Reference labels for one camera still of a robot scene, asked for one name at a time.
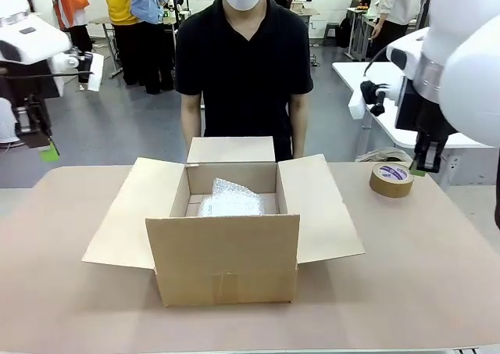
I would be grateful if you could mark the person in orange vest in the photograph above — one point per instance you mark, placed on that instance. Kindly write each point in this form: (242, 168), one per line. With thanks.
(72, 2)

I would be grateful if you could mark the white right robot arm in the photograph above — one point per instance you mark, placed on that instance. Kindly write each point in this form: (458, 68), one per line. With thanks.
(468, 76)

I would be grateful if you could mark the person in yellow shirt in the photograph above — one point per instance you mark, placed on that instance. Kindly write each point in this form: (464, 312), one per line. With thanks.
(121, 2)

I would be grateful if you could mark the person in blue shirt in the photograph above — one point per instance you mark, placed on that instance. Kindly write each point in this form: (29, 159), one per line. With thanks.
(152, 2)

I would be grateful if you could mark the brown cardboard box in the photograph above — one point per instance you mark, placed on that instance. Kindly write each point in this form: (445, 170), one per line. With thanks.
(222, 252)

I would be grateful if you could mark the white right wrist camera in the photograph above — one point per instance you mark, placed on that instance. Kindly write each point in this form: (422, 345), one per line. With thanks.
(356, 108)

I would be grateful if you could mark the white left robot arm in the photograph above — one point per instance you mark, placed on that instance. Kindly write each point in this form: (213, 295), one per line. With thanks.
(27, 37)

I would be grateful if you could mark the person's left forearm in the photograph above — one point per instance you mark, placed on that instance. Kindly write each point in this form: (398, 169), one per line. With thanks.
(297, 131)

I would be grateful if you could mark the person in black shirt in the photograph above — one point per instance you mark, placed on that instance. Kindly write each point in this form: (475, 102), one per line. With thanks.
(242, 76)

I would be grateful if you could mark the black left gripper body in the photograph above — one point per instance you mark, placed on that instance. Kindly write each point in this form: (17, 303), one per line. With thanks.
(35, 92)

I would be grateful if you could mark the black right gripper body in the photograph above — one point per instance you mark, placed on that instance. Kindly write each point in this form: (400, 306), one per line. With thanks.
(410, 111)

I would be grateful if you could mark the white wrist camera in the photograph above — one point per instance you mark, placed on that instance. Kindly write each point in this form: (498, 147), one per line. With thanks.
(356, 108)
(95, 72)

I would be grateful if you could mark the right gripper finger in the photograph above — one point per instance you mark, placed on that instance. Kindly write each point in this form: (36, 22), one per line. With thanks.
(434, 158)
(420, 162)

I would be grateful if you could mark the brown packing tape roll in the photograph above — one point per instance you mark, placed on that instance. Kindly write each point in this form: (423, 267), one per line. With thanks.
(390, 182)

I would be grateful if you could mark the bubble clock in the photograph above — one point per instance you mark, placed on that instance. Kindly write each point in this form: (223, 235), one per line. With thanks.
(230, 199)

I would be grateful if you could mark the person's right forearm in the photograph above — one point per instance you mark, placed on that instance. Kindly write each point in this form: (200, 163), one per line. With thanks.
(191, 135)

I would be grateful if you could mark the beige cloth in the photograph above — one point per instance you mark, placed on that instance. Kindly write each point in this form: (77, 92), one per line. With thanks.
(381, 154)

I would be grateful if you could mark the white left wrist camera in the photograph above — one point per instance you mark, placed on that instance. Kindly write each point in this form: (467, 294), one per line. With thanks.
(95, 72)

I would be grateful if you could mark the black stand pole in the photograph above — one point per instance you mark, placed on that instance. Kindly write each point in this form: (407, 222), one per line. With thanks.
(426, 2)

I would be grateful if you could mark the large white table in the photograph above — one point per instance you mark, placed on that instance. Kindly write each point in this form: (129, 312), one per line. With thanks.
(384, 131)

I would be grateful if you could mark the person in white jacket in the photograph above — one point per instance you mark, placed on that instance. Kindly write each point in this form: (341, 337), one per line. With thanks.
(398, 2)

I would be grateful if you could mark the white face mask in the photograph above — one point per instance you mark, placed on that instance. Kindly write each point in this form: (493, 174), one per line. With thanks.
(244, 1)

